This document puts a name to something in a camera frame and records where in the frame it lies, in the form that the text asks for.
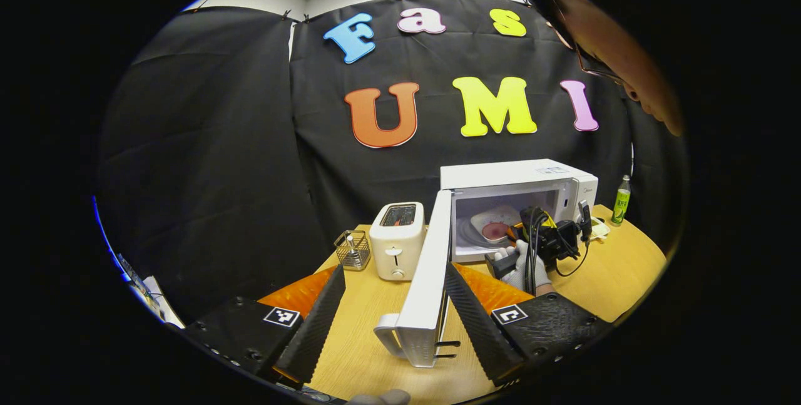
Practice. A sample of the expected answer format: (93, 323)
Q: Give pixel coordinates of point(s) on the white microwave oven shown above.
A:
(500, 173)

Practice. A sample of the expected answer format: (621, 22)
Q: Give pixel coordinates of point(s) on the white toaster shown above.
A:
(397, 242)

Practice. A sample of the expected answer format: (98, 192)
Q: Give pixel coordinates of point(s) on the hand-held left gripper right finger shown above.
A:
(479, 330)

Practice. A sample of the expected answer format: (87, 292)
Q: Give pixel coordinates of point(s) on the divided dish of beans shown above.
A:
(599, 228)

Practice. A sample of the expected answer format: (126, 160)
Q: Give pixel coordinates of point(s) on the thin-framed eyeglasses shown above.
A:
(597, 70)

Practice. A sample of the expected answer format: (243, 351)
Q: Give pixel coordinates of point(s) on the glass turntable plate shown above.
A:
(466, 236)

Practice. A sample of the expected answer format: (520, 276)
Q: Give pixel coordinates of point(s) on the green drink bottle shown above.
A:
(621, 205)

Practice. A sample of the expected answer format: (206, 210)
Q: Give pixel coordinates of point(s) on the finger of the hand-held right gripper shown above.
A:
(514, 233)

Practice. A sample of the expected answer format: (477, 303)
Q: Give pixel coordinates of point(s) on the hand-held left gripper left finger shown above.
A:
(316, 323)

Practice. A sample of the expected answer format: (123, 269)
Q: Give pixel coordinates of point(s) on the white square food plate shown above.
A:
(491, 216)

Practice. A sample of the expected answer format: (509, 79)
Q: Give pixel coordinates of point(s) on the pink ham slice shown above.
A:
(494, 231)

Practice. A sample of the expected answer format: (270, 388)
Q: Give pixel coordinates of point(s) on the person's head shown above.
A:
(613, 35)

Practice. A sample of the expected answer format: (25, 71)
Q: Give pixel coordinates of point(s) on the black backdrop cloth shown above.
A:
(219, 142)

